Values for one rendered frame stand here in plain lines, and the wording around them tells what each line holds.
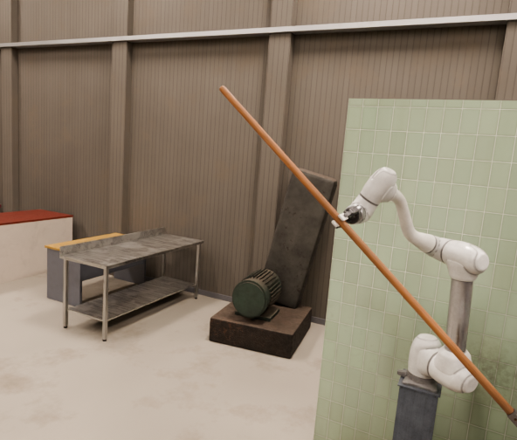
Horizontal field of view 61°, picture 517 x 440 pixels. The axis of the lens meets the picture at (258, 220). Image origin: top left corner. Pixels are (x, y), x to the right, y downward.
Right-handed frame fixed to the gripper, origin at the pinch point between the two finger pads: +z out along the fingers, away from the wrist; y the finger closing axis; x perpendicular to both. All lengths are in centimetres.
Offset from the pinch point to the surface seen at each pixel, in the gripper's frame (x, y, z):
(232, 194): 173, 202, -368
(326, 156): 114, 68, -371
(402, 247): -27, 17, -122
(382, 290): -40, 47, -121
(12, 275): 303, 509, -236
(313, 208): 70, 113, -326
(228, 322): 28, 249, -239
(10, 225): 353, 451, -233
